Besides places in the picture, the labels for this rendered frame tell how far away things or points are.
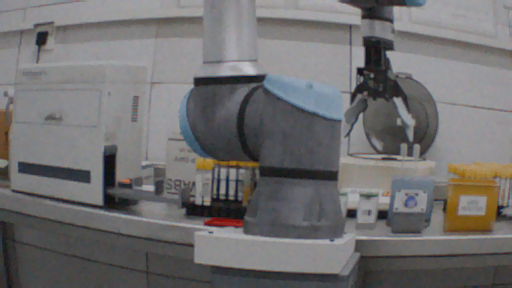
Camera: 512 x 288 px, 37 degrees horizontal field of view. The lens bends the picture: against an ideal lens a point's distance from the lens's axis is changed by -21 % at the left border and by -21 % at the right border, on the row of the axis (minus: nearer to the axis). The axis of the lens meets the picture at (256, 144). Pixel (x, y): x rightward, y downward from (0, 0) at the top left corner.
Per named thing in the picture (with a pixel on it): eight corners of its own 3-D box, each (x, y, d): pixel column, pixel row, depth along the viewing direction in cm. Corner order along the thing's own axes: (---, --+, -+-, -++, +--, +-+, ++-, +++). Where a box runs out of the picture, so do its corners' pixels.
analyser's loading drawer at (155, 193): (90, 196, 176) (90, 171, 176) (101, 194, 183) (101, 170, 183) (180, 209, 172) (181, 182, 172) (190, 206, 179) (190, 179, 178)
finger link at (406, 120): (405, 141, 169) (382, 101, 172) (411, 143, 175) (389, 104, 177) (417, 132, 168) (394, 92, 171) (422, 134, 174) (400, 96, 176)
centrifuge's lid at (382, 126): (363, 66, 218) (371, 72, 226) (357, 169, 216) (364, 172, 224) (438, 75, 210) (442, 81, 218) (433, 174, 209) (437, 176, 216)
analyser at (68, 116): (9, 191, 180) (15, 64, 179) (49, 184, 207) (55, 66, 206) (114, 210, 174) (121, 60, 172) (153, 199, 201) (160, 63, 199)
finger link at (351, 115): (326, 126, 176) (353, 89, 174) (335, 128, 182) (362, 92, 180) (337, 137, 175) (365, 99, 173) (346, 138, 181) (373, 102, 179)
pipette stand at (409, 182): (385, 226, 174) (390, 176, 174) (390, 221, 181) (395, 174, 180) (427, 226, 171) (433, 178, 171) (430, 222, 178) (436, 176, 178)
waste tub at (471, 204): (442, 232, 163) (448, 182, 162) (442, 223, 176) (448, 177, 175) (494, 231, 160) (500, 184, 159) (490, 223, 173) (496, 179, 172)
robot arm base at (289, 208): (325, 241, 126) (332, 170, 126) (225, 233, 131) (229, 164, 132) (355, 235, 139) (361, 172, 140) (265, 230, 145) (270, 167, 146)
